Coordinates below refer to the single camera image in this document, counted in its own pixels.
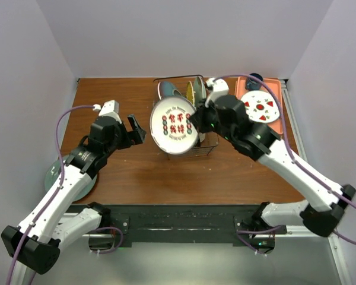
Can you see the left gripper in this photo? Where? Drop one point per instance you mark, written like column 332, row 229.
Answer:
column 134, row 137

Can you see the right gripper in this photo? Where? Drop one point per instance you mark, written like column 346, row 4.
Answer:
column 198, row 117

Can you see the mint green flower plate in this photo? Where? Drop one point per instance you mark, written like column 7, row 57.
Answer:
column 199, row 90

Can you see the black wire dish rack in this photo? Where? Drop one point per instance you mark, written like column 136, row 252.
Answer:
column 211, row 140

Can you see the yellow green ribbed plate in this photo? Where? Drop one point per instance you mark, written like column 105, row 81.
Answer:
column 190, row 94

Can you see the white plate red chinese characters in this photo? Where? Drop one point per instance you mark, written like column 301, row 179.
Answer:
column 170, row 125

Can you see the dark blue plate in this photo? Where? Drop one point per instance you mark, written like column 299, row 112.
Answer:
column 167, row 89

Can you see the cream ceramic mug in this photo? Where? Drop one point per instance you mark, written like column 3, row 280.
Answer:
column 201, row 137

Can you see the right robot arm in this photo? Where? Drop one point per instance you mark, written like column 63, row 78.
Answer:
column 324, row 201

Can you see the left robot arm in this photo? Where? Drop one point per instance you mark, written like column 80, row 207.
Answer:
column 36, row 243

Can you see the dark blue mug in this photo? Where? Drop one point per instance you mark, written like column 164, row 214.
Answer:
column 252, row 85

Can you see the watermelon pattern plate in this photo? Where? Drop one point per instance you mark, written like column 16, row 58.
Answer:
column 260, row 106

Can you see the grey green plate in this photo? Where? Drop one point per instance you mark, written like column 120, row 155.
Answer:
column 52, row 175

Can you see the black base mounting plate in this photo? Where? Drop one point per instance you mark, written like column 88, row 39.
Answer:
column 184, row 224

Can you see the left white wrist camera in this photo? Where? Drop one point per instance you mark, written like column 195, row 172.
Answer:
column 110, row 108

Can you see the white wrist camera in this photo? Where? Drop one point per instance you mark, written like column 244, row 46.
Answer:
column 110, row 108
column 217, row 88

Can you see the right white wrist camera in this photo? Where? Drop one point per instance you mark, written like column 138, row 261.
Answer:
column 217, row 88

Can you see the aluminium frame rail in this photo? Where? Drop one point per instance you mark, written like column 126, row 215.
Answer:
column 299, row 257

